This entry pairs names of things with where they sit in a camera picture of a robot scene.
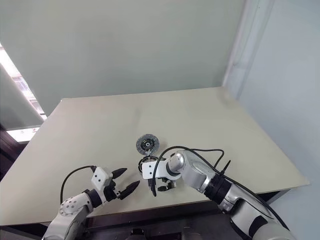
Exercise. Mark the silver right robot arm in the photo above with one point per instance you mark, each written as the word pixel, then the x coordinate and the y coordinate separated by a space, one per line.
pixel 195 170

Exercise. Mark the black silver motor rotor housing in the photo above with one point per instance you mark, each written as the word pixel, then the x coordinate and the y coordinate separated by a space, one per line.
pixel 148 159

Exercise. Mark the round grey motor cover disc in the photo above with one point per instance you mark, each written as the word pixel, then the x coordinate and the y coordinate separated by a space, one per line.
pixel 148 143

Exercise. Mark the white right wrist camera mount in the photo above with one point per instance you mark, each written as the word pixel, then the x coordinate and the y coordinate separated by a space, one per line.
pixel 150 170

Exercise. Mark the dark table frame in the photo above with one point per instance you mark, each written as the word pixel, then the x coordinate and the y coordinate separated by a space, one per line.
pixel 175 215

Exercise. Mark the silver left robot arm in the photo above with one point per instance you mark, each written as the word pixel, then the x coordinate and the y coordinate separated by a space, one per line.
pixel 70 207

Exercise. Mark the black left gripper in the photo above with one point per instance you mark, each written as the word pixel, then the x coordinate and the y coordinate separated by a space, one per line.
pixel 111 191

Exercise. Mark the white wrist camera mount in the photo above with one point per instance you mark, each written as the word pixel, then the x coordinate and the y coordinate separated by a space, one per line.
pixel 150 170
pixel 100 178

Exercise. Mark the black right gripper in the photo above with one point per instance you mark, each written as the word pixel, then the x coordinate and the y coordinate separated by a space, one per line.
pixel 166 185

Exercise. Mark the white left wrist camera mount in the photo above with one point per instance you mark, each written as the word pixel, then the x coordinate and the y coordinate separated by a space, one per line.
pixel 100 178

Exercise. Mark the dark rounded shape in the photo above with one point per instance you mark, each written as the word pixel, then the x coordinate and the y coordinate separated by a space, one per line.
pixel 137 233

